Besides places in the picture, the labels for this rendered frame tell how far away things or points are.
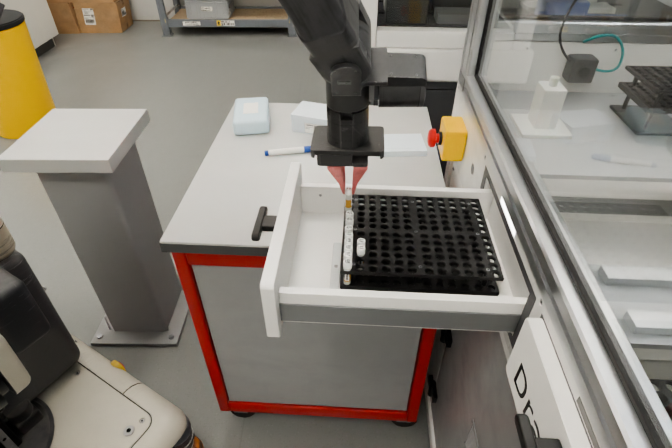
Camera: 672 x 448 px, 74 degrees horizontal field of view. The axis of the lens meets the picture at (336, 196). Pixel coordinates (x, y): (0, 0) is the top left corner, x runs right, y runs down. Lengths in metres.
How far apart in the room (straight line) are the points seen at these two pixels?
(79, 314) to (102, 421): 0.72
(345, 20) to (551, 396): 0.43
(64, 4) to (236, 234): 4.38
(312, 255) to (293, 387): 0.62
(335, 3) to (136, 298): 1.35
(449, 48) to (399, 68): 0.86
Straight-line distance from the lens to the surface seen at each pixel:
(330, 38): 0.47
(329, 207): 0.81
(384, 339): 1.10
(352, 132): 0.60
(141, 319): 1.73
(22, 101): 3.19
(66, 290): 2.08
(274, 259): 0.60
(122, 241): 1.47
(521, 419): 0.52
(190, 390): 1.62
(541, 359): 0.55
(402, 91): 0.57
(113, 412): 1.32
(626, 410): 0.47
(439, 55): 1.41
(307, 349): 1.14
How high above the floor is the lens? 1.35
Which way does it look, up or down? 37 degrees down
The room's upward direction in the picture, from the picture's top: straight up
